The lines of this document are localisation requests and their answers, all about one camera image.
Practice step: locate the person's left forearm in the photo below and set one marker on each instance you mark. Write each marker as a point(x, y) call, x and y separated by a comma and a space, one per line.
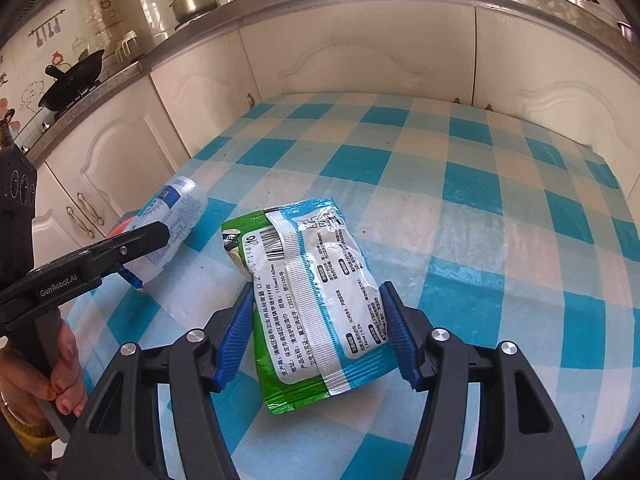
point(30, 430)

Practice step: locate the black wok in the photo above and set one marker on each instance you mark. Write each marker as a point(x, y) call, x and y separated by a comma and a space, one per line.
point(75, 77)

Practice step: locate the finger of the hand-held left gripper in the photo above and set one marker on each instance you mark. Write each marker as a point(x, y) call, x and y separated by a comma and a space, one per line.
point(135, 242)
point(134, 279)

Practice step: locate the green wipes pack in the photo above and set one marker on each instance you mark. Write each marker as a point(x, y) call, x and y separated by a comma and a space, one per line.
point(320, 285)

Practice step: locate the kitchen countertop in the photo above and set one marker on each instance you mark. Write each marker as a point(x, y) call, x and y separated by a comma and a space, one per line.
point(350, 0)

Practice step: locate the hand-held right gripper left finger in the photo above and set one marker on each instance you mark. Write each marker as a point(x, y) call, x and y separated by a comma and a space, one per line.
point(235, 340)

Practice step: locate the white milk pouch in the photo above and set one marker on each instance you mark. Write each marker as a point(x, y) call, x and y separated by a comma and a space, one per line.
point(175, 205)

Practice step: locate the white kitchen cabinet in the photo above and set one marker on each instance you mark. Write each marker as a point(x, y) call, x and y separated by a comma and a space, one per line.
point(350, 50)

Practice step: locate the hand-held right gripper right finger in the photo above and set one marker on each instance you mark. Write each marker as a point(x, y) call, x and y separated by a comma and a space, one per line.
point(400, 335)

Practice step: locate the steel bowl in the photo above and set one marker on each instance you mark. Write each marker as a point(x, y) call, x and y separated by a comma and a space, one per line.
point(627, 32)

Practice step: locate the blue checkered tablecloth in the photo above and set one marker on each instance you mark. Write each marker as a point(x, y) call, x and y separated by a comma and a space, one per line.
point(450, 185)

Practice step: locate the person's left hand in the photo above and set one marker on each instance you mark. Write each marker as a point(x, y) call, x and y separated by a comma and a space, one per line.
point(67, 375)

